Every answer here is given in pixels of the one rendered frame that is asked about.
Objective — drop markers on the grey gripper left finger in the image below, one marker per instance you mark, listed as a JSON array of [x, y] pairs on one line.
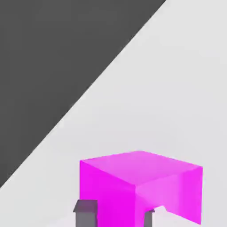
[[86, 215]]

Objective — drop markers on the small magenta cube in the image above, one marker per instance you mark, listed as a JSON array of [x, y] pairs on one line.
[[124, 179]]

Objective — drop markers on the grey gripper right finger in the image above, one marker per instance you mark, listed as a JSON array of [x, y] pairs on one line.
[[148, 219]]

